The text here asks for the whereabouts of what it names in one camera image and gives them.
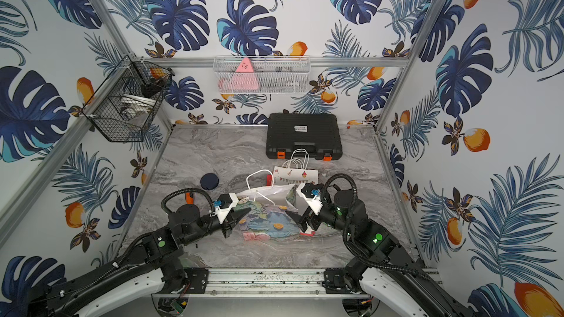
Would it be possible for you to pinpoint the floral paper bag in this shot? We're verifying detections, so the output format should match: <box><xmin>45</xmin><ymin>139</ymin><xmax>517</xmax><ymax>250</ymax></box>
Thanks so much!
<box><xmin>236</xmin><ymin>170</ymin><xmax>301</xmax><ymax>241</ymax></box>

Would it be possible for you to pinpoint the white happy paper bag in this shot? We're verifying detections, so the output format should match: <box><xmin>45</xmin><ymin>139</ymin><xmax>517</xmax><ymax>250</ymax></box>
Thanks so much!
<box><xmin>273</xmin><ymin>148</ymin><xmax>319</xmax><ymax>185</ymax></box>

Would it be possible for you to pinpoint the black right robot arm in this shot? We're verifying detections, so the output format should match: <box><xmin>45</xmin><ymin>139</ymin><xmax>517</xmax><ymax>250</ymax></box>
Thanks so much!
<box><xmin>287</xmin><ymin>174</ymin><xmax>478</xmax><ymax>316</ymax></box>

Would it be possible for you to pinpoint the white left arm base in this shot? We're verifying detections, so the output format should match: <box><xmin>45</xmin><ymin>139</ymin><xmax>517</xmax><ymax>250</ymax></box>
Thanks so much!
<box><xmin>71</xmin><ymin>269</ymin><xmax>187</xmax><ymax>316</ymax></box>

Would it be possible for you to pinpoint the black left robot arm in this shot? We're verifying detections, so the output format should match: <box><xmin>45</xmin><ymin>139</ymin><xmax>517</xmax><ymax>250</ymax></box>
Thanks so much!
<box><xmin>26</xmin><ymin>188</ymin><xmax>251</xmax><ymax>316</ymax></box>

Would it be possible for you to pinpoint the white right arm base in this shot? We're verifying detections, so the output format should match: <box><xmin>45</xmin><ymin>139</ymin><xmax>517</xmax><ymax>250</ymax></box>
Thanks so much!
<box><xmin>344</xmin><ymin>259</ymin><xmax>428</xmax><ymax>316</ymax></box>

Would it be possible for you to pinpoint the dark blue round disc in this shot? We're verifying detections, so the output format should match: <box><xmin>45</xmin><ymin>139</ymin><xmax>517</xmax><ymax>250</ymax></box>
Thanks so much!
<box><xmin>200</xmin><ymin>173</ymin><xmax>220</xmax><ymax>191</ymax></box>

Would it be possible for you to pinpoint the black tool case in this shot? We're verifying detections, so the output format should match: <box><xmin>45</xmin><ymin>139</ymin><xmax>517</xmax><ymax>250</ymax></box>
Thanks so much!
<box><xmin>266</xmin><ymin>113</ymin><xmax>343</xmax><ymax>161</ymax></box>

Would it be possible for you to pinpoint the pink triangle item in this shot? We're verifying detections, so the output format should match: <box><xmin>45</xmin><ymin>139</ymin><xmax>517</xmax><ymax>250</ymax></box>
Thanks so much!
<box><xmin>223</xmin><ymin>57</ymin><xmax>260</xmax><ymax>92</ymax></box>

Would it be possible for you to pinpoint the orange handled screwdriver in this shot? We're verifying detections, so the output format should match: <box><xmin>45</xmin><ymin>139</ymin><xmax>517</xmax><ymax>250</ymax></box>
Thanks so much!
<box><xmin>185</xmin><ymin>192</ymin><xmax>195</xmax><ymax>205</ymax></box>

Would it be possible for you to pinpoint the aluminium linear rail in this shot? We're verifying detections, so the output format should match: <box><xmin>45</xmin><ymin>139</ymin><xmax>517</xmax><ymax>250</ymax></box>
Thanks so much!
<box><xmin>149</xmin><ymin>266</ymin><xmax>442</xmax><ymax>298</ymax></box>

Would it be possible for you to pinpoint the white mesh wall shelf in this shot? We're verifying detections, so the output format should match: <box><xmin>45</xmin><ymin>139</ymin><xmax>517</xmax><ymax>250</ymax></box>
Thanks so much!
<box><xmin>213</xmin><ymin>56</ymin><xmax>311</xmax><ymax>95</ymax></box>

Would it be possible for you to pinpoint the black wire basket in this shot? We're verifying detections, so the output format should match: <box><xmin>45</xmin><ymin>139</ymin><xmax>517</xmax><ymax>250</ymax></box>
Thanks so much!
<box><xmin>81</xmin><ymin>56</ymin><xmax>175</xmax><ymax>142</ymax></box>

